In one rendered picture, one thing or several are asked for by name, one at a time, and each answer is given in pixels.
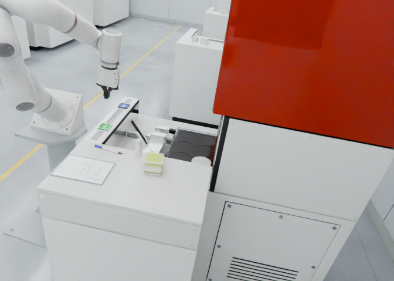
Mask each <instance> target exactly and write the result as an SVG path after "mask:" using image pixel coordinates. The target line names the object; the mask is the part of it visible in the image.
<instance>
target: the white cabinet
mask: <svg viewBox="0 0 394 281"><path fill-rule="evenodd" d="M41 217H42V224H43V230H44V234H45V239H46V246H47V252H48V255H49V262H50V267H51V271H52V277H53V281H191V279H192V274H193V268H194V264H195V259H196V254H197V250H194V249H189V248H184V247H180V246H175V245H171V244H167V243H162V242H157V241H152V240H149V239H144V238H139V237H136V236H131V235H126V234H123V233H118V232H113V231H108V230H104V229H100V228H95V227H91V226H86V225H81V224H76V223H73V222H68V221H63V220H59V219H54V218H50V217H46V216H41Z"/></svg>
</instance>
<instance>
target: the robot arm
mask: <svg viewBox="0 0 394 281"><path fill-rule="evenodd" d="M14 15H16V16H19V17H21V18H23V19H25V20H27V21H29V22H32V23H37V24H45V25H49V26H51V27H53V28H55V29H56V30H58V31H60V32H62V33H64V34H66V35H68V36H69V37H71V38H73V39H75V40H78V41H79V42H82V43H85V44H88V45H90V46H92V47H94V48H96V49H98V50H99V51H100V65H99V67H98V72H97V83H96V85H98V86H100V87H101V88H102V89H103V91H104V93H103V96H104V99H108V98H109V97H110V92H111V91H112V90H118V85H119V83H120V68H119V67H118V65H120V62H119V59H120V48H121V37H122V34H121V32H119V31H117V30H115V29H103V30H102V32H100V31H99V30H97V28H96V27H95V26H94V25H93V24H92V23H91V22H90V21H88V20H87V19H85V18H84V17H82V16H81V15H79V14H78V13H76V12H75V11H73V10H71V9H70V8H68V7H67V6H65V5H63V4H62V3H61V2H59V1H57V0H0V80H1V83H2V87H3V90H4V93H5V97H6V100H7V102H8V104H9V105H10V106H11V107H12V108H13V109H15V110H17V111H28V110H32V111H34V112H35V113H37V114H38V115H40V119H41V121H42V123H43V124H44V125H45V126H46V127H48V128H51V129H55V130H56V129H61V128H63V127H66V126H67V125H68V124H69V123H70V122H71V121H72V119H73V117H74V106H73V104H72V103H71V102H70V101H69V100H68V99H66V98H64V97H54V96H52V95H51V94H50V93H49V92H47V91H46V90H45V89H44V88H43V86H42V85H41V83H40V81H39V80H38V78H37V77H36V76H35V74H34V73H33V72H32V71H31V70H30V68H28V67H27V65H25V62H24V59H23V55H22V52H21V46H20V44H19V40H18V37H17V34H16V31H15V28H14V25H13V22H12V19H11V16H14ZM107 87H108V89H107Z"/></svg>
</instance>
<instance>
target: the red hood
mask: <svg viewBox="0 0 394 281"><path fill-rule="evenodd" d="M222 51H223V53H222V60H221V63H220V69H219V76H218V82H217V87H216V93H215V99H214V102H213V109H212V111H213V114H219V115H223V116H229V117H235V118H239V119H245V120H250V121H256V122H260V123H266V124H272V125H275V126H282V127H287V128H293V129H297V130H302V131H309V132H312V133H318V134H324V135H328V136H333V137H339V138H345V139H349V140H355V141H360V142H365V143H370V144H376V145H382V146H385V147H392V148H394V0H231V3H230V10H229V16H228V20H227V27H226V33H225V39H224V43H223V49H222Z"/></svg>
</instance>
